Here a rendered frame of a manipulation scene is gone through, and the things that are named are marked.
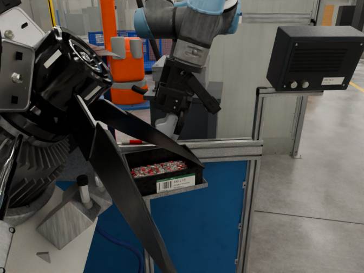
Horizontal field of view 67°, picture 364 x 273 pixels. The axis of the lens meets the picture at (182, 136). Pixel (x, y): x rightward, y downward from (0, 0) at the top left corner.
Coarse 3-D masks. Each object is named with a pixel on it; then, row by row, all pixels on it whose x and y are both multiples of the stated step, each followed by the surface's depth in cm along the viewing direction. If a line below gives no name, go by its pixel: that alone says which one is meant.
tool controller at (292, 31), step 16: (288, 32) 85; (304, 32) 86; (320, 32) 86; (336, 32) 87; (352, 32) 87; (288, 48) 85; (304, 48) 85; (320, 48) 86; (336, 48) 86; (352, 48) 87; (272, 64) 96; (288, 64) 88; (304, 64) 88; (320, 64) 89; (336, 64) 90; (352, 64) 90; (272, 80) 97; (288, 80) 92; (304, 80) 91; (320, 80) 93; (336, 80) 93
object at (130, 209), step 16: (96, 128) 37; (96, 144) 40; (112, 144) 33; (96, 160) 42; (112, 160) 36; (112, 176) 39; (128, 176) 30; (112, 192) 42; (128, 192) 35; (128, 208) 38; (144, 208) 27; (128, 224) 43; (144, 224) 34; (144, 240) 40; (160, 240) 25; (160, 256) 34; (176, 272) 25
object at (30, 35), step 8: (16, 8) 43; (0, 16) 41; (8, 16) 42; (16, 16) 43; (24, 16) 43; (0, 24) 41; (8, 24) 42; (16, 24) 42; (32, 24) 44; (16, 32) 42; (24, 32) 43; (32, 32) 43; (40, 32) 44; (16, 40) 42; (24, 40) 43; (32, 40) 43
